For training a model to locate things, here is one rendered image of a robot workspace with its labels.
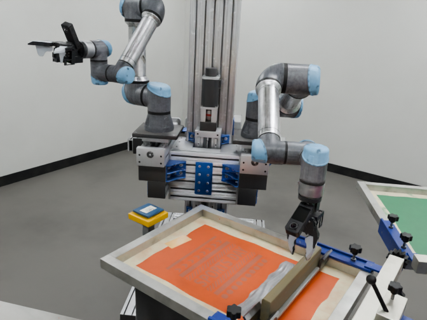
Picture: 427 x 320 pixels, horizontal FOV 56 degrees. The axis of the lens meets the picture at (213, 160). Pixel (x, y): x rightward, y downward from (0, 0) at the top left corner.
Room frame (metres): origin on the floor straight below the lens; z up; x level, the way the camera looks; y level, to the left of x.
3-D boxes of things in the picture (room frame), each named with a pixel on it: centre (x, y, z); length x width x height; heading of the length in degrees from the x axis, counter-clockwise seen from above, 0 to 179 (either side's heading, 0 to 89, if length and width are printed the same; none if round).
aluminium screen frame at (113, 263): (1.22, -0.11, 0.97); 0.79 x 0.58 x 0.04; 55
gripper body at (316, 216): (1.12, -0.30, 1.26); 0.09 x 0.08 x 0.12; 146
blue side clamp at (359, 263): (1.31, -0.46, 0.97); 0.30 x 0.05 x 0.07; 55
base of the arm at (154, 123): (1.98, 0.29, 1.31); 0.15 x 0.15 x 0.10
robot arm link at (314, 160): (1.12, -0.30, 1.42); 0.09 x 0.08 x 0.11; 177
